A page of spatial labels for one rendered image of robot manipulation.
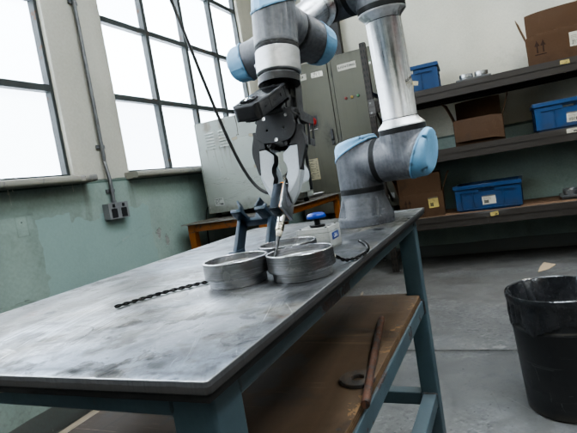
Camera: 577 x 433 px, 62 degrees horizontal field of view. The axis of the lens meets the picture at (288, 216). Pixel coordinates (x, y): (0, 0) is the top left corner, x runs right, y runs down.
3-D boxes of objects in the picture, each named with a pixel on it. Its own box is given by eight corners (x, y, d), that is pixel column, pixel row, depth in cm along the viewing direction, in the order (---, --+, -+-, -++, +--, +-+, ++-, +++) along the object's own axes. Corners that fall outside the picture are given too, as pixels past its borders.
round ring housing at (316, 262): (288, 288, 66) (284, 259, 66) (259, 280, 76) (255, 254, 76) (350, 271, 71) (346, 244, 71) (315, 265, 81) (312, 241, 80)
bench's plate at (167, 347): (211, 405, 38) (206, 381, 38) (-164, 384, 63) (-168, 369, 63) (425, 213, 147) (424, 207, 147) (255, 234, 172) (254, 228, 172)
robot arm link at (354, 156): (352, 187, 137) (345, 140, 136) (396, 181, 129) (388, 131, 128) (331, 192, 127) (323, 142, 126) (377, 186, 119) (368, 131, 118)
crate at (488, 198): (525, 200, 410) (521, 175, 408) (525, 205, 376) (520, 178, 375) (461, 208, 434) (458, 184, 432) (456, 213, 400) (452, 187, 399)
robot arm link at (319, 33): (292, 39, 97) (257, 21, 89) (339, 21, 91) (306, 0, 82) (295, 76, 97) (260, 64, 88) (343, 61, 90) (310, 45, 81)
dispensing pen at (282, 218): (258, 257, 70) (275, 166, 78) (271, 270, 73) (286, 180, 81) (272, 256, 69) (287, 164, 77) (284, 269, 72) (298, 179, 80)
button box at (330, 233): (331, 249, 94) (328, 225, 94) (299, 253, 97) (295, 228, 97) (344, 242, 101) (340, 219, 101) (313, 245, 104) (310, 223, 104)
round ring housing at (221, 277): (199, 295, 72) (195, 269, 71) (214, 280, 82) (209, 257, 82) (268, 284, 71) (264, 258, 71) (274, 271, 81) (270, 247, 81)
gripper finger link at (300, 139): (312, 167, 76) (303, 114, 76) (309, 167, 74) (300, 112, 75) (286, 174, 78) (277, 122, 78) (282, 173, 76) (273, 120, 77)
